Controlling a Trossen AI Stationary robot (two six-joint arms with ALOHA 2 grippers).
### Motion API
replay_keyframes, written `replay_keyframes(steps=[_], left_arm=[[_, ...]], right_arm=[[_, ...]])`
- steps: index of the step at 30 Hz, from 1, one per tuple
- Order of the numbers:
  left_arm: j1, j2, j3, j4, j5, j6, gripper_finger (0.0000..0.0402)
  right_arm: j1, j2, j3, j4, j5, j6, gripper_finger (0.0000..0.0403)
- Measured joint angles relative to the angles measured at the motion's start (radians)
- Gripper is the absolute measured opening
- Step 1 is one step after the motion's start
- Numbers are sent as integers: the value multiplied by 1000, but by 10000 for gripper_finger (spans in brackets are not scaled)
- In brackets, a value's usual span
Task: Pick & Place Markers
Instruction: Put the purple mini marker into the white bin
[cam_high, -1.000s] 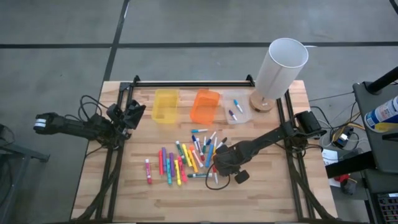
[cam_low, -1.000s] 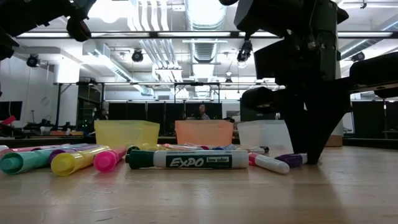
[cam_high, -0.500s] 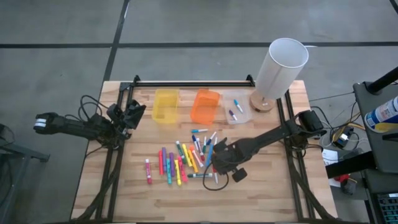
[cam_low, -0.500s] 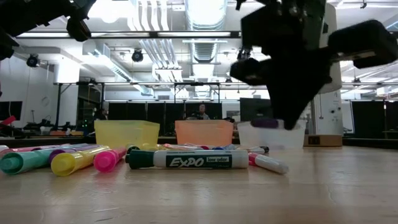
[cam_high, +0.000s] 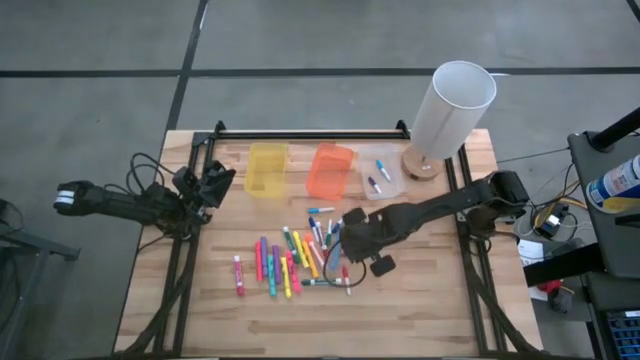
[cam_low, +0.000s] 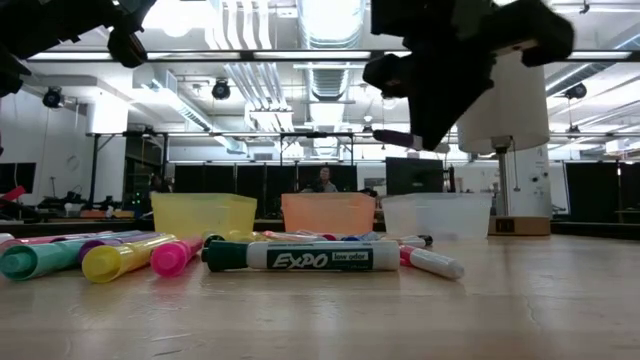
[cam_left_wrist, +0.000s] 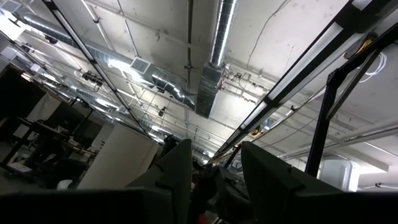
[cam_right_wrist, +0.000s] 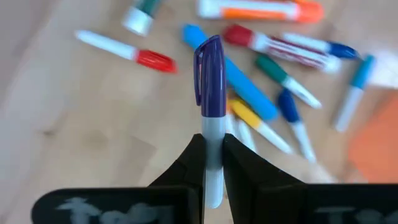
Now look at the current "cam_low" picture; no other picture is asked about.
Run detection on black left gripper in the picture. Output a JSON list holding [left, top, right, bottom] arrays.
[[0, 0, 156, 69]]

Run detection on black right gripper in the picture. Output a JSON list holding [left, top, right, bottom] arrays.
[[362, 0, 576, 151]]

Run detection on black-capped thin whiteboard marker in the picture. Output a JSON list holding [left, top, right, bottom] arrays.
[[394, 234, 434, 249]]

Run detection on blue-capped thin whiteboard marker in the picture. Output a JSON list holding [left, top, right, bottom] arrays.
[[342, 231, 381, 243]]

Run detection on pink-capped thin whiteboard marker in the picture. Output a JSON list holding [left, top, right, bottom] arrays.
[[398, 244, 465, 280]]

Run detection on orange Expo dry-erase marker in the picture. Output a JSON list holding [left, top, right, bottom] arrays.
[[259, 229, 326, 243]]

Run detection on lavender highlighter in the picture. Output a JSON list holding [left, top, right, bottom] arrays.
[[64, 230, 146, 240]]

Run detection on purple highlighter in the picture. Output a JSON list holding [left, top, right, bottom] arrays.
[[77, 232, 166, 264]]

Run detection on yellow Sharpie highlighter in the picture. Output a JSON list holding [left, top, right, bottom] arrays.
[[224, 229, 271, 243]]

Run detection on teal highlighter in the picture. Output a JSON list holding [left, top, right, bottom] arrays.
[[0, 238, 89, 281]]

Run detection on pink Sharpie highlighter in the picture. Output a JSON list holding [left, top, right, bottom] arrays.
[[150, 237, 205, 278]]

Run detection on black computer monitor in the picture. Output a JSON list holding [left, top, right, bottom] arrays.
[[385, 157, 445, 196], [0, 162, 37, 194]]

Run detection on white shade table lamp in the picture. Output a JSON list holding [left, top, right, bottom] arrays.
[[455, 49, 552, 237]]

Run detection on clear plastic bin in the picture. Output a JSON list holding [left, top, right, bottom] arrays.
[[380, 192, 494, 241]]

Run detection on white round pillar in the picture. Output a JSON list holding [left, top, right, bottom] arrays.
[[505, 144, 554, 219]]

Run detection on person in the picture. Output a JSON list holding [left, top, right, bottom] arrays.
[[308, 166, 340, 194]]

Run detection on overhead LED light bar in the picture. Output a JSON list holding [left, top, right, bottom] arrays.
[[27, 48, 634, 62]]

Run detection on orange translucent plastic bin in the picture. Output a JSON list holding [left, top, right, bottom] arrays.
[[280, 192, 377, 236]]

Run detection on black equipment rack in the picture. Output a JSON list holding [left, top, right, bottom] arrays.
[[122, 137, 169, 219]]

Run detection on small red object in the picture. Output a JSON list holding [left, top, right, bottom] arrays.
[[0, 185, 27, 204]]

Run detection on distant black robot arms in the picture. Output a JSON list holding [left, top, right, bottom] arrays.
[[37, 187, 124, 220]]

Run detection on yellow translucent plastic bin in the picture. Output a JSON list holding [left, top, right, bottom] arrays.
[[150, 192, 259, 240]]

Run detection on white ceiling duct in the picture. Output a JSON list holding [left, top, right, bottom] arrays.
[[132, 67, 249, 154]]

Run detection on silver ceiling duct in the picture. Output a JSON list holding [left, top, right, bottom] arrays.
[[297, 0, 369, 101]]

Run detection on black partition wall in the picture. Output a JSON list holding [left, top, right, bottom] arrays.
[[564, 160, 640, 224], [173, 163, 359, 217]]

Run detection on black metal rack frame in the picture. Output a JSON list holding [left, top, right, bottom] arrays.
[[85, 129, 359, 219]]

